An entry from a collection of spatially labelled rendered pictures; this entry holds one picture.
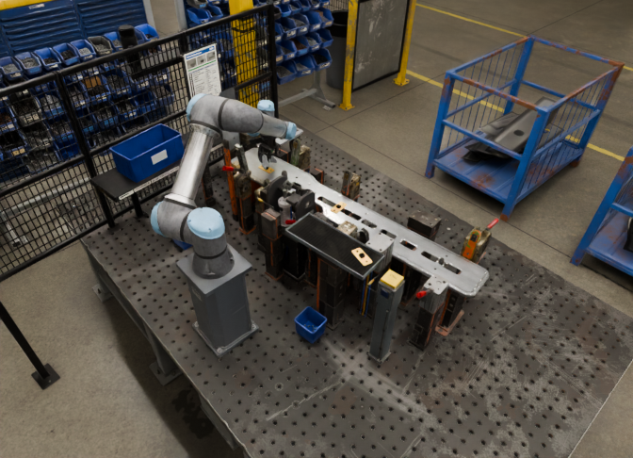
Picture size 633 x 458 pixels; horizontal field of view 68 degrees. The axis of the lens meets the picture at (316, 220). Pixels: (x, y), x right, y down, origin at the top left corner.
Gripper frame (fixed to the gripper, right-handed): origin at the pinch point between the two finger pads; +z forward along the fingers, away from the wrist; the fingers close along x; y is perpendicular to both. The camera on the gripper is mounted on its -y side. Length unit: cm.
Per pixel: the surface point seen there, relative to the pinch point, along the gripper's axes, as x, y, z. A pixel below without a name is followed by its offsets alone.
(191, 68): 3, -55, -33
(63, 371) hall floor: -116, -50, 103
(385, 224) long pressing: 4, 70, 2
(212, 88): 14, -55, -19
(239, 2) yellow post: 43, -59, -56
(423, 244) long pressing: 4, 89, 1
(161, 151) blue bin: -35, -36, -10
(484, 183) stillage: 183, 56, 85
